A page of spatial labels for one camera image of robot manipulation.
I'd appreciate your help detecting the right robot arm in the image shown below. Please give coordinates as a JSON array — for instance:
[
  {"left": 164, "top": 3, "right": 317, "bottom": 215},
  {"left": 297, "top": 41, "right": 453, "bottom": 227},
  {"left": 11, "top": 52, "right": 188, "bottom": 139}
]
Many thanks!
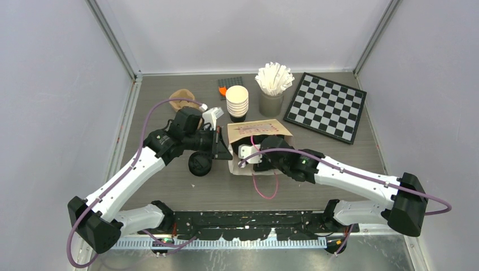
[{"left": 259, "top": 135, "right": 428, "bottom": 237}]

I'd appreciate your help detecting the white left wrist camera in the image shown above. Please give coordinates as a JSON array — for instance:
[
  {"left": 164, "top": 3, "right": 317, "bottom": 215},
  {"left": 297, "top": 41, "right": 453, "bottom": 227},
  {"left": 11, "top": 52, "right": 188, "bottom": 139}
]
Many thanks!
[{"left": 198, "top": 104, "right": 224, "bottom": 130}]

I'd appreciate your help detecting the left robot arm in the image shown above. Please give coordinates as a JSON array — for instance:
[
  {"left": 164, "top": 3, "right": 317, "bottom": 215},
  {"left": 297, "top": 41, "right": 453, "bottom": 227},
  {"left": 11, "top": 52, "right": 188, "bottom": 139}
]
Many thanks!
[{"left": 67, "top": 107, "right": 232, "bottom": 254}]

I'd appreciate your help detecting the black white checkerboard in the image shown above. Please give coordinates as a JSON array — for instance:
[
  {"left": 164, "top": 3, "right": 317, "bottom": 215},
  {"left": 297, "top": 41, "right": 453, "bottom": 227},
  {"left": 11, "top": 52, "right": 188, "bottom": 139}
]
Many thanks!
[{"left": 283, "top": 72, "right": 367, "bottom": 145}]

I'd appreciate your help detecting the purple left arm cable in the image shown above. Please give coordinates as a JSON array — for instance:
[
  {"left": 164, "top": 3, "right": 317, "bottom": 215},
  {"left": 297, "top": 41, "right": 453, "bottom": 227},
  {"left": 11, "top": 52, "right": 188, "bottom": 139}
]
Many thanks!
[{"left": 66, "top": 98, "right": 208, "bottom": 269}]

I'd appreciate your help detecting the stack of paper cups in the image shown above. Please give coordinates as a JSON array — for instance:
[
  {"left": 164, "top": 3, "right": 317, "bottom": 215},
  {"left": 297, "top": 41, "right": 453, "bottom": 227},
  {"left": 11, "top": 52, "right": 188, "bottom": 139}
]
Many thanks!
[{"left": 225, "top": 85, "right": 249, "bottom": 123}]

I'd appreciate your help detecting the brown pulp cup carrier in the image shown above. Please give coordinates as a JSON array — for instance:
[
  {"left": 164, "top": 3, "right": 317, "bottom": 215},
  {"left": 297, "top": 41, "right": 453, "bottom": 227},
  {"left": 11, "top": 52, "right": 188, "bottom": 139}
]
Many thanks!
[{"left": 168, "top": 89, "right": 197, "bottom": 113}]

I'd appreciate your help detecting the stack of black cup lids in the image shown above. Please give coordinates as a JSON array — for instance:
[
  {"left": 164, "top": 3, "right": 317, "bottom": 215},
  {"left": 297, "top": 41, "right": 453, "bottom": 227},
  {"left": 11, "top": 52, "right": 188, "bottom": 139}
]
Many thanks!
[{"left": 188, "top": 151, "right": 212, "bottom": 177}]

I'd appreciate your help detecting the orange curved toy piece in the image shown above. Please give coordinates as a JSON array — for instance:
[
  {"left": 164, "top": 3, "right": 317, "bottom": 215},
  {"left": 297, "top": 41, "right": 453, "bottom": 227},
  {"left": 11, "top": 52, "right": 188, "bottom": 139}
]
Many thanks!
[{"left": 219, "top": 86, "right": 228, "bottom": 98}]

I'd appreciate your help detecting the yellow pink paper bag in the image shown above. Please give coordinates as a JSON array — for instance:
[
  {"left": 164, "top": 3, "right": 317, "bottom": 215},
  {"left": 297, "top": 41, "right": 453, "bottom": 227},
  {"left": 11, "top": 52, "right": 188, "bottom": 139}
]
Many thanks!
[{"left": 227, "top": 119, "right": 294, "bottom": 200}]

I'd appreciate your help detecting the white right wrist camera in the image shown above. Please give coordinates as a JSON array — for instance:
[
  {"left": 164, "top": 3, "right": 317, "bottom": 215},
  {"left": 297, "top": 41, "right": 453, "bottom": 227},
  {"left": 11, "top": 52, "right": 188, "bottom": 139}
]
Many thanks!
[{"left": 238, "top": 144, "right": 262, "bottom": 168}]

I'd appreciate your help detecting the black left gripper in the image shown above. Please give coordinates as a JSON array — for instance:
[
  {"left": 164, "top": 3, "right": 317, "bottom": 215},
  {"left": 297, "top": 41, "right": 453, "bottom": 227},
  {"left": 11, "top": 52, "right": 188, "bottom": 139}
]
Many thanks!
[{"left": 184, "top": 126, "right": 233, "bottom": 160}]

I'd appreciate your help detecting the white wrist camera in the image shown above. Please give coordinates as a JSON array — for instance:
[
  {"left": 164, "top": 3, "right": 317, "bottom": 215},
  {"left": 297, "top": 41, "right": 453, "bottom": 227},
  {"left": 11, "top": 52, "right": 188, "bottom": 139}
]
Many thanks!
[
  {"left": 198, "top": 104, "right": 224, "bottom": 130},
  {"left": 238, "top": 144, "right": 262, "bottom": 168}
]

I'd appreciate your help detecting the small dark mat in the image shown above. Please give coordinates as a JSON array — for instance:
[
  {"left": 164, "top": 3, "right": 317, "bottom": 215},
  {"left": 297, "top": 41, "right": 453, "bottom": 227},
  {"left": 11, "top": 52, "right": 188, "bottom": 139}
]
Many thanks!
[{"left": 217, "top": 76, "right": 244, "bottom": 89}]

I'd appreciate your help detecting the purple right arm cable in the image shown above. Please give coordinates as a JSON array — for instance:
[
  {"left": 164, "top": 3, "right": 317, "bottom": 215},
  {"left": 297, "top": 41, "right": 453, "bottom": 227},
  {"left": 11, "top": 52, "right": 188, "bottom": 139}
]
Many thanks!
[{"left": 238, "top": 148, "right": 453, "bottom": 255}]

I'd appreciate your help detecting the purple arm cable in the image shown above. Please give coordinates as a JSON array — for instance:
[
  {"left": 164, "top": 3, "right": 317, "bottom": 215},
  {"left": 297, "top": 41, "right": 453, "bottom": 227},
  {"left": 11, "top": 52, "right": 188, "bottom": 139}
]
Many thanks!
[
  {"left": 238, "top": 148, "right": 453, "bottom": 255},
  {"left": 66, "top": 98, "right": 208, "bottom": 269}
]

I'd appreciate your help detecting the white paper-wrapped straws bundle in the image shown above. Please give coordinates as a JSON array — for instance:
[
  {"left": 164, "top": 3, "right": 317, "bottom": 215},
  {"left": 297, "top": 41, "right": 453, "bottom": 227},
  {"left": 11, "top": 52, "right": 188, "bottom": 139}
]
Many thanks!
[{"left": 255, "top": 62, "right": 295, "bottom": 97}]

